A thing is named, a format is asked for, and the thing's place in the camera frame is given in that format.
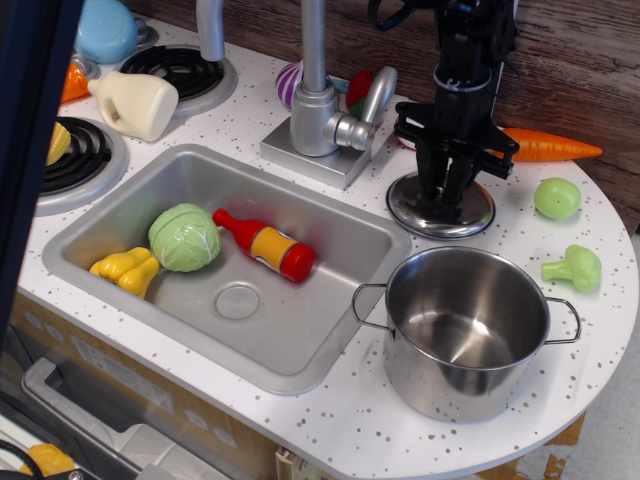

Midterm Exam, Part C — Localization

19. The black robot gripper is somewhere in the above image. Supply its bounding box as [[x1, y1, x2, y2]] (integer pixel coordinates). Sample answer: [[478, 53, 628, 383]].
[[394, 69, 519, 203]]

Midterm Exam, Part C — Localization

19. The grey toy sink basin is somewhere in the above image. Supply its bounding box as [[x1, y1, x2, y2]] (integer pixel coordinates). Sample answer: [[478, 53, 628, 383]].
[[43, 145, 412, 395]]

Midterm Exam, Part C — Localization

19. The blue toy bowl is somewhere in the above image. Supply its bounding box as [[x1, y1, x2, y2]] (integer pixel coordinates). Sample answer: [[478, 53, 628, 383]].
[[74, 0, 138, 64]]

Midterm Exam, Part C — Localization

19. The silver toy faucet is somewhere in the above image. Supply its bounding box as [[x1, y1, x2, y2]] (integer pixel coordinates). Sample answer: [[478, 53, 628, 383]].
[[260, 1, 397, 190]]

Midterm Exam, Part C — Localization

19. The cream toy milk jug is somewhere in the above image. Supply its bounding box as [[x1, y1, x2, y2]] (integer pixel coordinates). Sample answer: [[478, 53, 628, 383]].
[[88, 71, 179, 142]]

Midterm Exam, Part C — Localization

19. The purple striped toy onion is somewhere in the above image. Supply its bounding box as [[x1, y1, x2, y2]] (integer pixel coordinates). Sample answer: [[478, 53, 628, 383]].
[[275, 60, 304, 110]]

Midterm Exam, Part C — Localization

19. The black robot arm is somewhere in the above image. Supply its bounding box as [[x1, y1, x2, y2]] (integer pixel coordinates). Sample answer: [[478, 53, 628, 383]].
[[395, 1, 519, 205]]

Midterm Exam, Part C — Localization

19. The green toy broccoli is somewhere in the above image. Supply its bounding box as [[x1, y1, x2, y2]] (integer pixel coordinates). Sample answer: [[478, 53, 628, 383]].
[[541, 244, 602, 293]]

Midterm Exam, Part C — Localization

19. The short orange toy carrot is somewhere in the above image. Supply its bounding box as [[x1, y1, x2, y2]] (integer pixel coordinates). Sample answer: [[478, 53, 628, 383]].
[[60, 64, 89, 103]]

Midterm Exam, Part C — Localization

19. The grey curved pipe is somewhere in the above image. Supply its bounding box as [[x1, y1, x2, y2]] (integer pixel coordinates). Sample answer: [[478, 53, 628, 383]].
[[196, 0, 225, 61]]

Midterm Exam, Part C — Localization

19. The front left stove burner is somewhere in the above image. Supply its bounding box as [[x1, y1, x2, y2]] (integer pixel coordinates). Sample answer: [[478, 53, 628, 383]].
[[35, 117, 129, 217]]

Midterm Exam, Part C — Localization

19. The red toy ketchup bottle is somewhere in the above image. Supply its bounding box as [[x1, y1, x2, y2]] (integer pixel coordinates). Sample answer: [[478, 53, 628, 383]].
[[212, 209, 316, 282]]

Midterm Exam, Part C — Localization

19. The yellow object bottom left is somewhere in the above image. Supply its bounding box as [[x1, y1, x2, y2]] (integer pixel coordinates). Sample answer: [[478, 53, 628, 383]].
[[27, 444, 76, 477]]

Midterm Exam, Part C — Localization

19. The yellow toy bell pepper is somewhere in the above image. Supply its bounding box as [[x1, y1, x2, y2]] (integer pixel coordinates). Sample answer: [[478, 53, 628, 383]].
[[89, 247, 160, 299]]

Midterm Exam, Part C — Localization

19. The black cable bottom left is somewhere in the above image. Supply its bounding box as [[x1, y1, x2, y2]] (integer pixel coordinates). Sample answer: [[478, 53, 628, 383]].
[[0, 438, 46, 480]]

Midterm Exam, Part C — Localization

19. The green toy cabbage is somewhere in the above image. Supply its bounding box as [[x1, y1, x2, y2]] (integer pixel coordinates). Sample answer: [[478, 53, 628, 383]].
[[148, 203, 221, 272]]

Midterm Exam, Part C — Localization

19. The yellow toy corn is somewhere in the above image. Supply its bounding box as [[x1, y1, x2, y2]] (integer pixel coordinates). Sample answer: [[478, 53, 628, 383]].
[[46, 122, 71, 166]]

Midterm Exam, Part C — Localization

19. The long orange toy carrot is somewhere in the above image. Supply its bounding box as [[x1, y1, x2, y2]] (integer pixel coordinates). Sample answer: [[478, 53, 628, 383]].
[[503, 127, 603, 162]]

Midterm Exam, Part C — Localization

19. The white pink toy radish slice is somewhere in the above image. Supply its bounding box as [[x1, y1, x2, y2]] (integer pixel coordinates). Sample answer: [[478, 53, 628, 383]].
[[396, 136, 416, 151]]

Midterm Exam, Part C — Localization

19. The grey oven door handle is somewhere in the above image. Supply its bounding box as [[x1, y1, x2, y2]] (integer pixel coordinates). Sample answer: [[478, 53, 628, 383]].
[[21, 357, 236, 480]]

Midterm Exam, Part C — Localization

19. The red toy strawberry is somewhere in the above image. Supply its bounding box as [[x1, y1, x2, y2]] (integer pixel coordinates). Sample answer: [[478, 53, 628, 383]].
[[345, 69, 373, 120]]

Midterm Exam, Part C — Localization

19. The stainless steel pot lid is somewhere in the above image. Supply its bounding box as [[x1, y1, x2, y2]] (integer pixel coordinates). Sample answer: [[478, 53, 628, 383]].
[[386, 173, 496, 240]]

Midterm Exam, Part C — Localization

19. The dark blue foreground bar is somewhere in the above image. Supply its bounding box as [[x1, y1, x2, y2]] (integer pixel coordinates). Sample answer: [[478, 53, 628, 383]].
[[1, 1, 83, 334]]

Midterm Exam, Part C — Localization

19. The green toy apple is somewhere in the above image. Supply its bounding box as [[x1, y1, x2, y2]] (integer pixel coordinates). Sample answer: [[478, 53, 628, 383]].
[[534, 177, 582, 220]]

